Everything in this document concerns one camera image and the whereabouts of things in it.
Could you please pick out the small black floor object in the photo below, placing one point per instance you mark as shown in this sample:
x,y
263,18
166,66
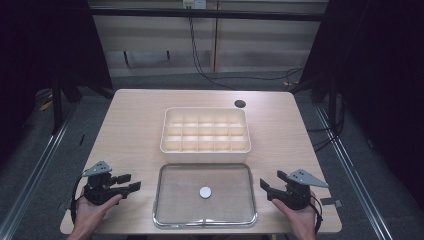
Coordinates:
x,y
82,139

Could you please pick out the white round disc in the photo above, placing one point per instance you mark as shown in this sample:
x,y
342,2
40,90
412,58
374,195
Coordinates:
x,y
205,192

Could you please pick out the person's right hand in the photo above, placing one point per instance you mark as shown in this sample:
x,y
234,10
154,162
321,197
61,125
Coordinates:
x,y
301,220

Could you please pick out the black horizontal frame bar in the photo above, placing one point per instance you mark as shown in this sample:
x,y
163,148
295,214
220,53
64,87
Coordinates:
x,y
206,14

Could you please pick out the metal floor rail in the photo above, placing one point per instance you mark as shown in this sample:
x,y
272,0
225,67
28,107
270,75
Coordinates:
x,y
36,176
353,173

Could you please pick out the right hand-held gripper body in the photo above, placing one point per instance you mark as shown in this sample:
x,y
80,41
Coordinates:
x,y
296,195

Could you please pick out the white wall power outlet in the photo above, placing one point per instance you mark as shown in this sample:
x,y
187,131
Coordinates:
x,y
194,4

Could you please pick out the person's left hand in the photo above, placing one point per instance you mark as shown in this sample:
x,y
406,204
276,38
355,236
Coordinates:
x,y
91,213

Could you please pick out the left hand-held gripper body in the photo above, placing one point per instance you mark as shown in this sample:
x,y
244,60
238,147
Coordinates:
x,y
98,191

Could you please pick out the yellow floor object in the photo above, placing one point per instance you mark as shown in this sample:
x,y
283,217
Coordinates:
x,y
46,105

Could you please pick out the dark curtain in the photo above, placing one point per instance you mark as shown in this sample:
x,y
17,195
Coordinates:
x,y
43,43
376,83

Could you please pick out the grey tape strip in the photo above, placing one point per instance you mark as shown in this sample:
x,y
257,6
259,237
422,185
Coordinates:
x,y
331,202

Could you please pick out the black metal stand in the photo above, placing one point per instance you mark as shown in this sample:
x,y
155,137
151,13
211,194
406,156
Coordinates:
x,y
57,103

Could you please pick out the clear plastic box lid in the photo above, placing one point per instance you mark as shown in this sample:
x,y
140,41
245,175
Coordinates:
x,y
186,206

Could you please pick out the white compartment organizer box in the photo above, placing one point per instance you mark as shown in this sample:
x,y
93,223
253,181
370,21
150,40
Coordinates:
x,y
205,135

